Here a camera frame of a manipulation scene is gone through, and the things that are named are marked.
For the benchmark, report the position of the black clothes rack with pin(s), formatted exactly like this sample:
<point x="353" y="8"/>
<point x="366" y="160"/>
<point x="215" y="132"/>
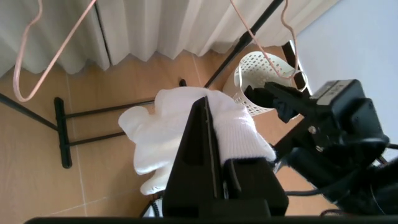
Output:
<point x="62" y="130"/>

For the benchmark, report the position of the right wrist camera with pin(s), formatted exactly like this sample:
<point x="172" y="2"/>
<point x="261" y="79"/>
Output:
<point x="351" y="118"/>

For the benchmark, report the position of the white laundry basket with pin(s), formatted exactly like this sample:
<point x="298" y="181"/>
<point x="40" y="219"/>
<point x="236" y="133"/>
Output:
<point x="252" y="71"/>

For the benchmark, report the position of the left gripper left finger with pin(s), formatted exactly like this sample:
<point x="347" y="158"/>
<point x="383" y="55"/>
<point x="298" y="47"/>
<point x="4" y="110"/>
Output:
<point x="192" y="174"/>

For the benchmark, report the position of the white printed t-shirt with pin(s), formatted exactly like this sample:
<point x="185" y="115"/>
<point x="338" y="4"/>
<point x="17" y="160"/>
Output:
<point x="155" y="133"/>

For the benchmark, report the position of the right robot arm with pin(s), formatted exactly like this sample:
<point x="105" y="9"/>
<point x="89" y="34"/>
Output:
<point x="373" y="193"/>

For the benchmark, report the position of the pink clothes hanger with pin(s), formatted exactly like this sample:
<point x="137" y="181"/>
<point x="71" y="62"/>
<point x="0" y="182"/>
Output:
<point x="255" y="37"/>
<point x="15" y="77"/>

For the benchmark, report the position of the beige curtain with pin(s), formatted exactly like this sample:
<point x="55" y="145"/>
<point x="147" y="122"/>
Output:
<point x="149" y="25"/>

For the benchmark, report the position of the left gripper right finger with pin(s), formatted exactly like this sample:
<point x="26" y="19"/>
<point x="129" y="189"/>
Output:
<point x="255" y="186"/>

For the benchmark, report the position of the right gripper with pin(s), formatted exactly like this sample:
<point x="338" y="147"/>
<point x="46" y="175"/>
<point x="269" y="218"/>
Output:
<point x="311" y="168"/>

